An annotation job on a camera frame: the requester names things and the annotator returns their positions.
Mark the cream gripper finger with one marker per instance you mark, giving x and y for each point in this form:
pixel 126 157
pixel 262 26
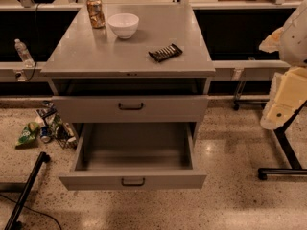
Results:
pixel 272 42
pixel 287 94

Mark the closed grey upper drawer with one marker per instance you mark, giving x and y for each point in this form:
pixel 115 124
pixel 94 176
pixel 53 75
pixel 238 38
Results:
pixel 130 109

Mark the orange soda can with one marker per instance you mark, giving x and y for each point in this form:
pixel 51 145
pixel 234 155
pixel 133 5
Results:
pixel 95 12

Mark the clear plastic water bottle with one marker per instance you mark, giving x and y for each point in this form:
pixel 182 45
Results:
pixel 24 53

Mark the black rxbar chocolate wrapper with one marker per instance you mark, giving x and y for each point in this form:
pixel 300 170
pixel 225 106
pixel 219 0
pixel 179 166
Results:
pixel 165 53

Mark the black stand leg left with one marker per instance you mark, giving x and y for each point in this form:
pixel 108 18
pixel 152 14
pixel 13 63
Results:
pixel 23 189

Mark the grey metal drawer cabinet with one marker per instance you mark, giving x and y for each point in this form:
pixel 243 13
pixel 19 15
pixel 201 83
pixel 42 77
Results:
pixel 96 62

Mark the green chip bag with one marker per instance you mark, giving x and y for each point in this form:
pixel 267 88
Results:
pixel 28 134

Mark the long grey workbench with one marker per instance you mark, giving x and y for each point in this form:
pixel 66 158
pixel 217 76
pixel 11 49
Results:
pixel 225 70

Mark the open grey middle drawer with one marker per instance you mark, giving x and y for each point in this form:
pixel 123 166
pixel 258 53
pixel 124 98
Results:
pixel 134 156

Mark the white ceramic bowl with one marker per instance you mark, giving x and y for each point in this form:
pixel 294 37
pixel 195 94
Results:
pixel 124 25

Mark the blue can on floor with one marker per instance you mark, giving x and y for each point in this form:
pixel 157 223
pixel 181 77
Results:
pixel 45 134

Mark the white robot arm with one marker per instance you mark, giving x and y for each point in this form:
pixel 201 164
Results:
pixel 293 41

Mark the black table base right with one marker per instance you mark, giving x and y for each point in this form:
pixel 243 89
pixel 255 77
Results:
pixel 295 166

